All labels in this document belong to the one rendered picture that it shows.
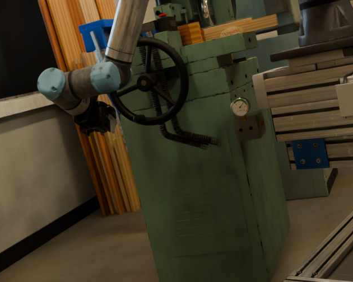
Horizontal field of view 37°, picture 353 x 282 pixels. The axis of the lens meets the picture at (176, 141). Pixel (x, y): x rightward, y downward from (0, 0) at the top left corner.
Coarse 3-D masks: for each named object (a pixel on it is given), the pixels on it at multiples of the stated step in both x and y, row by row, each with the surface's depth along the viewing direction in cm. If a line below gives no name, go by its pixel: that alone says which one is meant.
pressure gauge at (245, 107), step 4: (236, 100) 173; (240, 100) 173; (244, 100) 172; (248, 100) 174; (232, 104) 174; (236, 104) 174; (240, 104) 173; (244, 104) 173; (248, 104) 172; (232, 108) 174; (236, 108) 174; (240, 108) 173; (244, 108) 173; (248, 108) 172; (236, 112) 174; (240, 112) 174; (244, 112) 173; (244, 116) 176; (244, 120) 176
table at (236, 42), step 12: (228, 36) 176; (240, 36) 175; (252, 36) 187; (180, 48) 182; (192, 48) 181; (204, 48) 180; (216, 48) 178; (228, 48) 177; (240, 48) 175; (252, 48) 185; (132, 60) 190; (168, 60) 175; (192, 60) 182; (132, 72) 180; (144, 72) 179
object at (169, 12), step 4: (164, 4) 193; (168, 4) 192; (172, 4) 195; (176, 4) 199; (180, 4) 204; (156, 8) 194; (160, 8) 194; (164, 8) 193; (168, 8) 193; (172, 8) 194; (176, 8) 199; (180, 8) 203; (164, 12) 194; (168, 12) 193; (172, 12) 193; (176, 12) 198; (156, 16) 195; (176, 16) 197; (180, 16) 201; (176, 20) 196; (180, 20) 201; (184, 20) 205
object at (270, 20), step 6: (258, 18) 187; (264, 18) 186; (270, 18) 185; (276, 18) 185; (234, 24) 190; (240, 24) 189; (246, 24) 188; (252, 24) 188; (258, 24) 187; (264, 24) 186; (270, 24) 186; (276, 24) 185; (210, 30) 193; (216, 30) 193; (222, 30) 192; (246, 30) 189; (252, 30) 188; (210, 36) 194; (216, 36) 193
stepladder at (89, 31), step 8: (88, 24) 276; (96, 24) 274; (104, 24) 273; (112, 24) 280; (80, 32) 278; (88, 32) 275; (96, 32) 273; (104, 32) 288; (88, 40) 276; (96, 40) 273; (104, 40) 274; (88, 48) 277; (96, 48) 274; (104, 48) 274; (96, 56) 276; (104, 56) 276; (112, 104) 279; (120, 128) 280
